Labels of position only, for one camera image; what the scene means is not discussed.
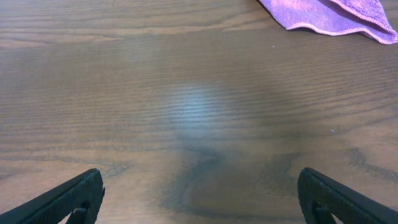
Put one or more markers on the purple microfiber cloth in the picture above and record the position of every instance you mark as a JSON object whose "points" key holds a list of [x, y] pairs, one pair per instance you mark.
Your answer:
{"points": [[334, 17]]}

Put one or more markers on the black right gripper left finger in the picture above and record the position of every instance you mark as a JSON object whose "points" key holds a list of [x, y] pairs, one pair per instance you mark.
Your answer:
{"points": [[78, 199]]}

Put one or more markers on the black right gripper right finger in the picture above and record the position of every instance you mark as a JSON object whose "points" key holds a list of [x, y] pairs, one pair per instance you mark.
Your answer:
{"points": [[323, 200]]}

